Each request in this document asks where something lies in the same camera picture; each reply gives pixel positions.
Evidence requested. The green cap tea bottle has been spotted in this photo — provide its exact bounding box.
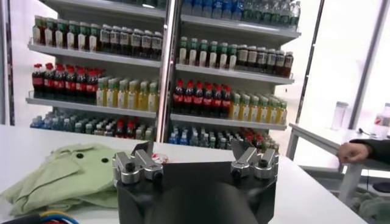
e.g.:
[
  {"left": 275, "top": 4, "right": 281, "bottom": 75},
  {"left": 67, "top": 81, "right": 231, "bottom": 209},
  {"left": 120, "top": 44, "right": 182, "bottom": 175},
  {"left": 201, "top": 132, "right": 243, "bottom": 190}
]
[
  {"left": 188, "top": 38, "right": 199, "bottom": 66},
  {"left": 198, "top": 39, "right": 210, "bottom": 67},
  {"left": 54, "top": 19, "right": 66, "bottom": 48},
  {"left": 218, "top": 42, "right": 229, "bottom": 69},
  {"left": 77, "top": 23, "right": 89, "bottom": 51},
  {"left": 208, "top": 41, "right": 219, "bottom": 68},
  {"left": 227, "top": 44, "right": 238, "bottom": 71},
  {"left": 179, "top": 37, "right": 189, "bottom": 65},
  {"left": 66, "top": 21, "right": 77, "bottom": 49},
  {"left": 32, "top": 16, "right": 43, "bottom": 45},
  {"left": 88, "top": 24, "right": 100, "bottom": 52},
  {"left": 44, "top": 18, "right": 55, "bottom": 46}
]

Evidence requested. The dark drink bottle pale label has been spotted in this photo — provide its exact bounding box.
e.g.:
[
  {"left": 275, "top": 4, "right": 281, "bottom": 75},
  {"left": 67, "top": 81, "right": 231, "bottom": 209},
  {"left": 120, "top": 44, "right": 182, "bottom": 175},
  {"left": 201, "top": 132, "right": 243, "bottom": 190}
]
[
  {"left": 151, "top": 31, "right": 164, "bottom": 61},
  {"left": 109, "top": 26, "right": 121, "bottom": 55},
  {"left": 236, "top": 44, "right": 248, "bottom": 71},
  {"left": 119, "top": 27, "right": 131, "bottom": 57},
  {"left": 283, "top": 51, "right": 295, "bottom": 78},
  {"left": 246, "top": 46, "right": 258, "bottom": 72},
  {"left": 99, "top": 24, "right": 111, "bottom": 54},
  {"left": 141, "top": 29, "right": 152, "bottom": 59},
  {"left": 130, "top": 29, "right": 143, "bottom": 58},
  {"left": 275, "top": 50, "right": 286, "bottom": 76},
  {"left": 266, "top": 48, "right": 277, "bottom": 75},
  {"left": 256, "top": 47, "right": 268, "bottom": 74}
]

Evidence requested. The light green shirt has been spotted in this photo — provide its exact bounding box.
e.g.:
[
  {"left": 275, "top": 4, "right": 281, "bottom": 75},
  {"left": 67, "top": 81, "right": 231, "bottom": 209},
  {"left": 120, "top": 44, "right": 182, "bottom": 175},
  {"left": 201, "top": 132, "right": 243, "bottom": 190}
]
[{"left": 0, "top": 142, "right": 138, "bottom": 217}]

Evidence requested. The clear water bottle red label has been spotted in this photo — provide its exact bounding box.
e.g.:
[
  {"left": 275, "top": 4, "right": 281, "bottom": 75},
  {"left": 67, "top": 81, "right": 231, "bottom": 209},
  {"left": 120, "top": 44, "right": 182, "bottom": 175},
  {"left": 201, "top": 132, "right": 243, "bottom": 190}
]
[{"left": 372, "top": 102, "right": 390, "bottom": 139}]

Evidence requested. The small red white packet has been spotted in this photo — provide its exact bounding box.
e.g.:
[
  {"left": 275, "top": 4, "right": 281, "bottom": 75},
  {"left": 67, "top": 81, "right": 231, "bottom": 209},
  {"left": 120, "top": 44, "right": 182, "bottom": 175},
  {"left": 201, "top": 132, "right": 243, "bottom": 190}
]
[{"left": 151, "top": 153, "right": 169, "bottom": 165}]

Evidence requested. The clear bottle green label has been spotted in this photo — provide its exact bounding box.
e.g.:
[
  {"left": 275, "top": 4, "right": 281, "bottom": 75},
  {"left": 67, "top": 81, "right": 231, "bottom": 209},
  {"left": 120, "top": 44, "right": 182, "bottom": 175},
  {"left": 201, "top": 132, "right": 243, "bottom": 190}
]
[
  {"left": 281, "top": 0, "right": 291, "bottom": 29},
  {"left": 262, "top": 0, "right": 273, "bottom": 26},
  {"left": 290, "top": 1, "right": 302, "bottom": 30},
  {"left": 252, "top": 0, "right": 263, "bottom": 24},
  {"left": 272, "top": 0, "right": 282, "bottom": 27},
  {"left": 242, "top": 0, "right": 254, "bottom": 23}
]

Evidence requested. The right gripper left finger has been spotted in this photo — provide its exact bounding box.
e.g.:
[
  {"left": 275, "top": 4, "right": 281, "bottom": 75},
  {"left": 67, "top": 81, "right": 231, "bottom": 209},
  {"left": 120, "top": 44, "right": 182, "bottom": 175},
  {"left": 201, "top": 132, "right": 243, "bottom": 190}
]
[{"left": 112, "top": 141, "right": 165, "bottom": 185}]

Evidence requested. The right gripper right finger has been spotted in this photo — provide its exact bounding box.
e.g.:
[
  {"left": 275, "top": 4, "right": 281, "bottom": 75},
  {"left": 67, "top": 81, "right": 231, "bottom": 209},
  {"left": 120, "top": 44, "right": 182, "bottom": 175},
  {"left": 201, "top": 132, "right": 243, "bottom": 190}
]
[{"left": 230, "top": 138, "right": 280, "bottom": 180}]

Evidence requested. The person's forearm black sleeve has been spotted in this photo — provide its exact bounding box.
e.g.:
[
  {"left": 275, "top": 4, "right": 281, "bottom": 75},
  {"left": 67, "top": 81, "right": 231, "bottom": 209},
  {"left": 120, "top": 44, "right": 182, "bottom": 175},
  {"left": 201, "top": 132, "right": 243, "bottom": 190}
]
[{"left": 349, "top": 138, "right": 390, "bottom": 164}]

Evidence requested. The small red cap bottle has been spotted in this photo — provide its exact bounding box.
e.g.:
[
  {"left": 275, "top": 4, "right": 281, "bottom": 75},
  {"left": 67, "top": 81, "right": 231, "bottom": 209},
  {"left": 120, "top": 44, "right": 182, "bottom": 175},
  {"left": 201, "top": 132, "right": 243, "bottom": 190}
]
[
  {"left": 125, "top": 121, "right": 136, "bottom": 139},
  {"left": 245, "top": 130, "right": 255, "bottom": 149},
  {"left": 115, "top": 120, "right": 126, "bottom": 138},
  {"left": 254, "top": 132, "right": 264, "bottom": 152}
]

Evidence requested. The yellow wire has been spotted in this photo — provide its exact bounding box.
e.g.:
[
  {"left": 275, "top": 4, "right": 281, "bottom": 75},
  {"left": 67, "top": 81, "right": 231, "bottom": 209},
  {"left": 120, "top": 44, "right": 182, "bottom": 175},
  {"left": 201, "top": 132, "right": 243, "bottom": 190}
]
[{"left": 39, "top": 209, "right": 79, "bottom": 222}]

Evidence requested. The red cap cola bottle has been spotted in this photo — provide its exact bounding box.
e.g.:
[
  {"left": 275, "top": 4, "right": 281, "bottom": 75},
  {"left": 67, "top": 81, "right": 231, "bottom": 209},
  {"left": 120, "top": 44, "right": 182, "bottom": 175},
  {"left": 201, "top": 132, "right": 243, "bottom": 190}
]
[
  {"left": 203, "top": 83, "right": 214, "bottom": 117},
  {"left": 54, "top": 64, "right": 66, "bottom": 100},
  {"left": 86, "top": 69, "right": 99, "bottom": 104},
  {"left": 75, "top": 67, "right": 88, "bottom": 102},
  {"left": 32, "top": 63, "right": 44, "bottom": 97},
  {"left": 221, "top": 86, "right": 232, "bottom": 119},
  {"left": 212, "top": 84, "right": 223, "bottom": 118},
  {"left": 43, "top": 63, "right": 55, "bottom": 99},
  {"left": 172, "top": 79, "right": 185, "bottom": 114},
  {"left": 183, "top": 80, "right": 195, "bottom": 115},
  {"left": 65, "top": 66, "right": 77, "bottom": 101},
  {"left": 193, "top": 81, "right": 204, "bottom": 116}
]

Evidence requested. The grey green clothes pile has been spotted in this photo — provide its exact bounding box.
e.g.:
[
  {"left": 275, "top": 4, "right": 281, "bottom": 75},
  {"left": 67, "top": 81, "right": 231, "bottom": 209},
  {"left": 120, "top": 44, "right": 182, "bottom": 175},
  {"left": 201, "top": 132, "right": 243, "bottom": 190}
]
[{"left": 350, "top": 191, "right": 390, "bottom": 224}]

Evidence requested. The white side table with legs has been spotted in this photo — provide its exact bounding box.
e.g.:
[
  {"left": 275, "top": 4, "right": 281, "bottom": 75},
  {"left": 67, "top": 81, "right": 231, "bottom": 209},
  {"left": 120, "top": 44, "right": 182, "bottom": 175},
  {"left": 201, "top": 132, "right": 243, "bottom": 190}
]
[{"left": 286, "top": 123, "right": 390, "bottom": 205}]

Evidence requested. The blue wire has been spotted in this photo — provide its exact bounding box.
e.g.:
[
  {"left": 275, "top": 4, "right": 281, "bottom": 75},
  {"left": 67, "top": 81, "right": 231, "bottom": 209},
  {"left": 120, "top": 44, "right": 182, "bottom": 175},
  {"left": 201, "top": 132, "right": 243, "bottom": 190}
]
[{"left": 42, "top": 214, "right": 80, "bottom": 224}]

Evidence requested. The grey drinks shelf rack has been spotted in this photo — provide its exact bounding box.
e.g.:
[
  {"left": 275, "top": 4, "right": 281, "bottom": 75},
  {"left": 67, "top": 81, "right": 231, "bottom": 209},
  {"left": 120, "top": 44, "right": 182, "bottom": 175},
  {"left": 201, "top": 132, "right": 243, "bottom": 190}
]
[
  {"left": 26, "top": 0, "right": 174, "bottom": 144},
  {"left": 164, "top": 0, "right": 302, "bottom": 153}
]

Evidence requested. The yellow juice bottle green cap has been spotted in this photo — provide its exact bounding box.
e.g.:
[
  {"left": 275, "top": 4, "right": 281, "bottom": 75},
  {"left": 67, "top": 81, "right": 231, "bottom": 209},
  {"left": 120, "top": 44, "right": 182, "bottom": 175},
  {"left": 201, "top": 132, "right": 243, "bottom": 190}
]
[
  {"left": 268, "top": 99, "right": 278, "bottom": 124},
  {"left": 96, "top": 77, "right": 108, "bottom": 107},
  {"left": 249, "top": 96, "right": 260, "bottom": 122},
  {"left": 240, "top": 94, "right": 251, "bottom": 121},
  {"left": 148, "top": 82, "right": 159, "bottom": 112},
  {"left": 138, "top": 81, "right": 149, "bottom": 111},
  {"left": 258, "top": 96, "right": 269, "bottom": 123},
  {"left": 277, "top": 102, "right": 288, "bottom": 125},
  {"left": 107, "top": 78, "right": 119, "bottom": 108},
  {"left": 230, "top": 93, "right": 242, "bottom": 120},
  {"left": 118, "top": 79, "right": 129, "bottom": 109},
  {"left": 127, "top": 80, "right": 140, "bottom": 110}
]

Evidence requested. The clear tumbler white lid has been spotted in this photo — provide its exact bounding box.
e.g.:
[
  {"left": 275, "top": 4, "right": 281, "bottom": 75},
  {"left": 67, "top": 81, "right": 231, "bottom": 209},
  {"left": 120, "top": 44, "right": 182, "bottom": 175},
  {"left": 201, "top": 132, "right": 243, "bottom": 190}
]
[{"left": 330, "top": 101, "right": 349, "bottom": 131}]

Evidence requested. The person's hand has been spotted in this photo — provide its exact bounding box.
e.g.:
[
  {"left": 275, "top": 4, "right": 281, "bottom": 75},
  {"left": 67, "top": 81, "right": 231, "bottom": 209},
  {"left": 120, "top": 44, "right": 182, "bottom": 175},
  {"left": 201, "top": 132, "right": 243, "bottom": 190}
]
[{"left": 336, "top": 142, "right": 373, "bottom": 164}]

